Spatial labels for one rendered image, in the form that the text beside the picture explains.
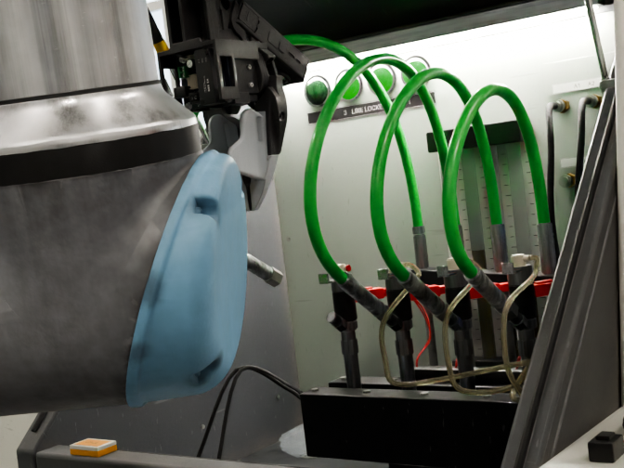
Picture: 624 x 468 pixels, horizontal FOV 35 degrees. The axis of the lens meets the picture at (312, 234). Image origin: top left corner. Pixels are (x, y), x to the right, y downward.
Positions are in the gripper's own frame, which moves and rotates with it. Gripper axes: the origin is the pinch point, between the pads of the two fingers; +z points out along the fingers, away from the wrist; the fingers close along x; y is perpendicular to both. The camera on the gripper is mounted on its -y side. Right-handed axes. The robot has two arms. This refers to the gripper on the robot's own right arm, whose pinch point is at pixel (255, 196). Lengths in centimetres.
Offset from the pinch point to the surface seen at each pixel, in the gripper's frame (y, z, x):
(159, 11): -408, -124, -402
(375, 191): -13.7, 1.1, 4.4
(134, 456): -5.1, 28.3, -27.2
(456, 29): -54, -19, -5
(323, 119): -17.3, -7.3, -3.5
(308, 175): -13.6, -1.5, -3.7
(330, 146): -57, -6, -31
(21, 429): -178, 87, -288
